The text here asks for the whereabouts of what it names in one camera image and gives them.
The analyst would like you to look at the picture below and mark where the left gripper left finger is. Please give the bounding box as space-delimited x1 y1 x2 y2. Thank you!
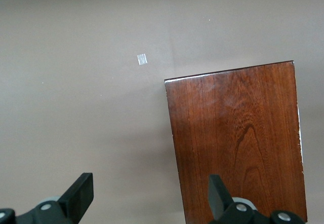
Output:
0 172 95 224

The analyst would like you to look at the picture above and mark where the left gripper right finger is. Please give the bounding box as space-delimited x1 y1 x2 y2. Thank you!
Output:
207 174 307 224

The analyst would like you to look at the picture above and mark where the dark brown wooden cabinet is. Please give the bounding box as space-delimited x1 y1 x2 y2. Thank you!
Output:
164 60 309 224

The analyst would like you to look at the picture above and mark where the small clear tape piece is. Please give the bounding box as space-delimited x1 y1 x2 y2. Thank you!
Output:
136 53 148 66

